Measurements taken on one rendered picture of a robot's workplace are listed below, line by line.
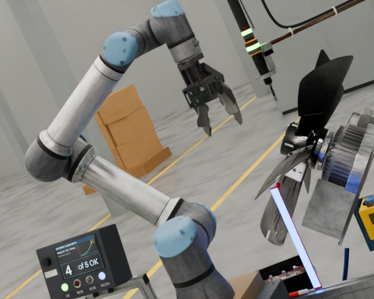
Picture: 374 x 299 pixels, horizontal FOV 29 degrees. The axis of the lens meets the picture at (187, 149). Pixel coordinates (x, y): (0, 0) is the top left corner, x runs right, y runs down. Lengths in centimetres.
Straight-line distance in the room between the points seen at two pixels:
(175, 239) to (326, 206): 72
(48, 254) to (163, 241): 69
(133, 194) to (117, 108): 861
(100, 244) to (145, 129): 856
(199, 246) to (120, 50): 52
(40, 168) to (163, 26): 47
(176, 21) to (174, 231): 52
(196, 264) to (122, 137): 893
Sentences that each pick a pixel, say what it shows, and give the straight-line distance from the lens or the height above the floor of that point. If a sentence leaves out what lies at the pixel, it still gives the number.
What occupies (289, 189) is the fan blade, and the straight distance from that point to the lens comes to 252.
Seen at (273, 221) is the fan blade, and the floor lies 98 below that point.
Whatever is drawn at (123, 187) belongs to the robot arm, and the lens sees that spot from 199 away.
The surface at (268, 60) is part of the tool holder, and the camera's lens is 238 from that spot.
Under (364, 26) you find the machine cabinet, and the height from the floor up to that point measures 74.
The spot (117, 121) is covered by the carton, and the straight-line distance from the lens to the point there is 1069.
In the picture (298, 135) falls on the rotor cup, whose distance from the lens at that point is 247.
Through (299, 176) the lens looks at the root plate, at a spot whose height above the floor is 109.
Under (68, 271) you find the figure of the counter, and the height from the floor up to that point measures 116.
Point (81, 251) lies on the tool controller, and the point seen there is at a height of 120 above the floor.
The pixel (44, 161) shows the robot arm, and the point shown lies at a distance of 189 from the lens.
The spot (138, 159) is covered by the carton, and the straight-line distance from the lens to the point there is 1069.
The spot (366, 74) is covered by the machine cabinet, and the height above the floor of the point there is 15.
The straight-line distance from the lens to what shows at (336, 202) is 241.
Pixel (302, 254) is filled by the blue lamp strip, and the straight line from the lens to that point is 217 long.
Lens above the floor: 172
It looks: 9 degrees down
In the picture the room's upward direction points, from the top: 25 degrees counter-clockwise
